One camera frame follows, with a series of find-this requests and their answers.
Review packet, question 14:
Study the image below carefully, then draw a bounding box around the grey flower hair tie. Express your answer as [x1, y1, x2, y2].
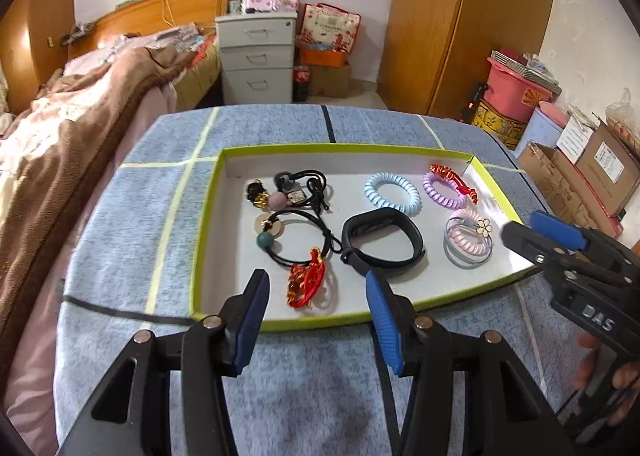
[442, 214, 496, 269]

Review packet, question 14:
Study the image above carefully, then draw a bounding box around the pink spiral hair tie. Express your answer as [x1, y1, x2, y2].
[447, 207, 494, 262]

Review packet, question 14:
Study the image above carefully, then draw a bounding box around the purple spiral hair tie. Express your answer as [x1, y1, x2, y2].
[421, 170, 469, 210]

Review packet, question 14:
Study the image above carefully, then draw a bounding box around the red tassel knot charm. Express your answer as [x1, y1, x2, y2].
[430, 164, 478, 205]

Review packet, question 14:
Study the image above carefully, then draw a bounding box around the black smart wristband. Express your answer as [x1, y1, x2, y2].
[341, 208, 426, 276]

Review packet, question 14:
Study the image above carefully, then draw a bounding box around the red knotted bracelet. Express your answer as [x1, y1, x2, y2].
[285, 247, 328, 310]

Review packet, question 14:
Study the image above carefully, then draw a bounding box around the blue spiral hair tie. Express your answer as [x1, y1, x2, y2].
[363, 171, 423, 216]

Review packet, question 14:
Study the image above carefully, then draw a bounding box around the right hand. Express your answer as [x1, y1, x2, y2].
[575, 332, 639, 427]

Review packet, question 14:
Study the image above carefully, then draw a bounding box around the large open cardboard box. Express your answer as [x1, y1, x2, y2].
[518, 142, 623, 238]

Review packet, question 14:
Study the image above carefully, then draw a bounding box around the small labelled cardboard box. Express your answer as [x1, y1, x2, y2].
[576, 122, 639, 216]

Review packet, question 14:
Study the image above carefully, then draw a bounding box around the light blue box pink lid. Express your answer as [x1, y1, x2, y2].
[514, 102, 570, 157]

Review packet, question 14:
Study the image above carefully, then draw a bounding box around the yellow patterned tin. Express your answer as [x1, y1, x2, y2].
[472, 98, 527, 150]

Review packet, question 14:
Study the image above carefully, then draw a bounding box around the pink plastic bin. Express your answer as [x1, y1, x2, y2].
[484, 57, 554, 124]

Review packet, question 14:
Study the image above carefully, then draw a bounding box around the green shallow cardboard tray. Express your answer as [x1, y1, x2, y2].
[190, 144, 534, 332]

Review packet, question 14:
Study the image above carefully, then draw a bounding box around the brown blanket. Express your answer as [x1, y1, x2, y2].
[1, 44, 194, 377]

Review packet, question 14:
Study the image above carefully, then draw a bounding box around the tall wooden wardrobe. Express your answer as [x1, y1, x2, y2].
[378, 0, 553, 119]

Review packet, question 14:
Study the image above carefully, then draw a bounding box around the brown cardboard box under bag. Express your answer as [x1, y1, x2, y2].
[309, 64, 352, 98]

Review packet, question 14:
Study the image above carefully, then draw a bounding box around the orange box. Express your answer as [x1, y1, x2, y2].
[299, 48, 348, 68]

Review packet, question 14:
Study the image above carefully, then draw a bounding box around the red patterned gift bag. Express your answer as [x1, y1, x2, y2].
[298, 3, 361, 54]

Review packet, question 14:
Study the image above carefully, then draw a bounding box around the grey three-drawer cabinet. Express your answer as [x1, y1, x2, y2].
[216, 12, 297, 105]

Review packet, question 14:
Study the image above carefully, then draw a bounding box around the wooden headboard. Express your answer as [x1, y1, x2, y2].
[70, 0, 229, 58]

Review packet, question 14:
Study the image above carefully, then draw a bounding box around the left wooden cabinet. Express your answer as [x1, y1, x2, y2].
[1, 0, 74, 114]

